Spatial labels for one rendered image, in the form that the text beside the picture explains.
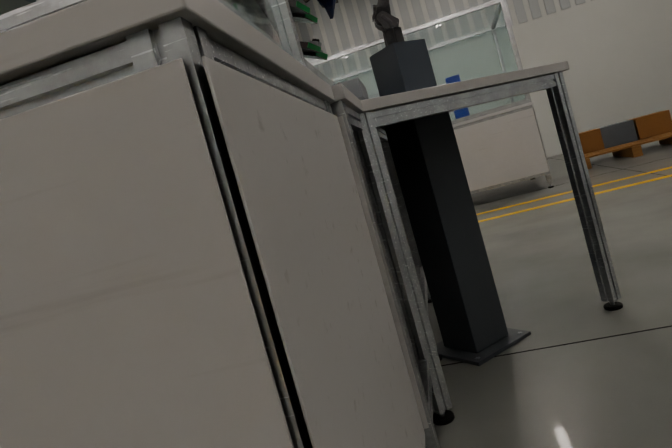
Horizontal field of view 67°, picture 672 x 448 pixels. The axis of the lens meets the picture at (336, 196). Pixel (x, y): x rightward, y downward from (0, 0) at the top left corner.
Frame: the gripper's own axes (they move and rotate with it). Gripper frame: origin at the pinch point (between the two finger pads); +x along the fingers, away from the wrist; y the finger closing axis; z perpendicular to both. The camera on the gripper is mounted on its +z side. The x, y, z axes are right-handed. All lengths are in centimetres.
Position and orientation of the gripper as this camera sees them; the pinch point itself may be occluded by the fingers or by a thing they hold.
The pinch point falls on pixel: (329, 8)
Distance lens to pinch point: 186.7
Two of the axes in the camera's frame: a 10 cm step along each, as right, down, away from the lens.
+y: -1.7, 0.8, -9.8
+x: 2.7, 9.6, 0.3
